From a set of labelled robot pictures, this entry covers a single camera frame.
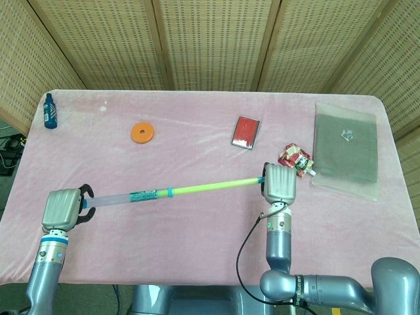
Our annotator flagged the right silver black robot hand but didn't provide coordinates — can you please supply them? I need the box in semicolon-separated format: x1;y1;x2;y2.
261;162;299;205

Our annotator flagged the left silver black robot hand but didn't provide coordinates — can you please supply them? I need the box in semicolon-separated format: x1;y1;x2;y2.
41;183;96;232

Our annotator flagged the green and blue water pump toy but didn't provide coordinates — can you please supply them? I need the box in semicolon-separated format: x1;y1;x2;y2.
81;176;265;209

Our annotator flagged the crumpled red spout pouch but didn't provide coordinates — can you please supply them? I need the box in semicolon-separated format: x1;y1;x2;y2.
278;142;316;178

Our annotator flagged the red ink pad box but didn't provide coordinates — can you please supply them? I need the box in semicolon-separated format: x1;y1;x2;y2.
230;115;262;151

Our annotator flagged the grey cloth in clear bag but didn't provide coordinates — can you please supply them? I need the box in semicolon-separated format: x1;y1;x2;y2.
310;100;381;201

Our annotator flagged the black equipment on floor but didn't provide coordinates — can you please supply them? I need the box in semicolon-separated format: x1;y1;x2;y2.
0;133;26;175

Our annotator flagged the blue spray bottle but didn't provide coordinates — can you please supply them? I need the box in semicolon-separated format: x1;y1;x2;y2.
43;93;59;130

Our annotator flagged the orange disc with hole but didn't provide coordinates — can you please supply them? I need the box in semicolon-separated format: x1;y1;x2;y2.
130;121;157;144

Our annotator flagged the pink tablecloth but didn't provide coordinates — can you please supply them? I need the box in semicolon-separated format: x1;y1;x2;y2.
0;90;420;296

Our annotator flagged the grey robot torso base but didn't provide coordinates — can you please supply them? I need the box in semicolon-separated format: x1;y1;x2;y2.
131;284;273;315

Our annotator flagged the woven bamboo folding screen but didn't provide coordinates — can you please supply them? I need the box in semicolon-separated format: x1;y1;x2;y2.
0;0;420;230

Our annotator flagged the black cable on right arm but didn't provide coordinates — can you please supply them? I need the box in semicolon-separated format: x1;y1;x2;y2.
236;213;298;308

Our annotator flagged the blue cable under table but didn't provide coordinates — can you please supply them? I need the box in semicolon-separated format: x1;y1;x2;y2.
112;284;121;315

